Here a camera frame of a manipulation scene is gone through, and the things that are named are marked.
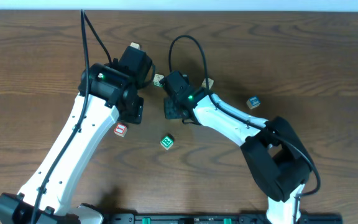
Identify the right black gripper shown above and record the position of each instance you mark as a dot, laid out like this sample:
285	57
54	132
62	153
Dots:
171	108

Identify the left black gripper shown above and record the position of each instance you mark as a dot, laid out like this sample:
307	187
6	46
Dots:
132	111

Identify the red letter I block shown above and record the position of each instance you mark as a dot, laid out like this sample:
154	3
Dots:
120	130

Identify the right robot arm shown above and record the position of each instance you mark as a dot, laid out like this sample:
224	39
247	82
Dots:
276	158

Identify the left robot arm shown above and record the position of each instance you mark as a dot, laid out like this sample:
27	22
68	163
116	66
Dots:
108	94

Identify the wooden block green picture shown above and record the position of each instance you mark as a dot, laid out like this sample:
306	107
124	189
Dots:
157	79

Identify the wooden block yellow side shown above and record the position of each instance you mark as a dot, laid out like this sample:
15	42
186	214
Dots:
207	83

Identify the green letter R block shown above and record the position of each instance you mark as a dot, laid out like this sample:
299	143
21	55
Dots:
167	142

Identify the wooden block red bottom edge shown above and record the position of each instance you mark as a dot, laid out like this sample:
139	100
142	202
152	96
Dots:
135	45

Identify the blue number 2 block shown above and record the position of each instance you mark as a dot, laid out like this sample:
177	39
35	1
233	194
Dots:
253	102

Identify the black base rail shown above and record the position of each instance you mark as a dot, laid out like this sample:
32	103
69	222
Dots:
245	218

